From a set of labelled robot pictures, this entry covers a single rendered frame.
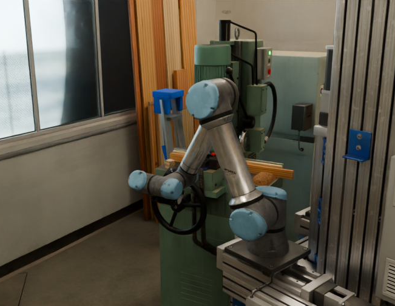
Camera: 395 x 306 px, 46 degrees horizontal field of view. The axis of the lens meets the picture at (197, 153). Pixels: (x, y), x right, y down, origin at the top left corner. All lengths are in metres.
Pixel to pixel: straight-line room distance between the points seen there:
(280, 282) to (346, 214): 0.32
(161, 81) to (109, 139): 0.68
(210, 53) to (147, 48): 1.65
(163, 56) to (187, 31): 0.39
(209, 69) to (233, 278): 0.96
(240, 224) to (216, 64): 0.93
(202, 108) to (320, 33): 3.10
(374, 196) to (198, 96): 0.64
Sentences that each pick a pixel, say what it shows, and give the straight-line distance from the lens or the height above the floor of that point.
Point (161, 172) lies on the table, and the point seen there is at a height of 0.88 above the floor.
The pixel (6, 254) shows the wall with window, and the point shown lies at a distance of 3.36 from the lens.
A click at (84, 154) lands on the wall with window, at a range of 3.60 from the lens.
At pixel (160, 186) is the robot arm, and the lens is 1.70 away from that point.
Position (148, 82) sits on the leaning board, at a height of 1.15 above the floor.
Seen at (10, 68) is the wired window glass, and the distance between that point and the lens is 3.23.
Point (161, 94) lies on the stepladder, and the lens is 3.20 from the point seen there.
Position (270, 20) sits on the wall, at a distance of 4.68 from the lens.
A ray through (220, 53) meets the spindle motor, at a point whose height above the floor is 1.47.
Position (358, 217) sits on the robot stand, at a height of 0.99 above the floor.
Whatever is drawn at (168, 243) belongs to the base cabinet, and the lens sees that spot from 2.48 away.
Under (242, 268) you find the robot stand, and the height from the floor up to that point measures 0.74.
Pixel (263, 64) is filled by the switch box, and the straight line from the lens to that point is 2.49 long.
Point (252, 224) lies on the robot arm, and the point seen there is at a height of 0.99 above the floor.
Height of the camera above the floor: 1.61
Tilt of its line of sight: 15 degrees down
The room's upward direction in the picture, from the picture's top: straight up
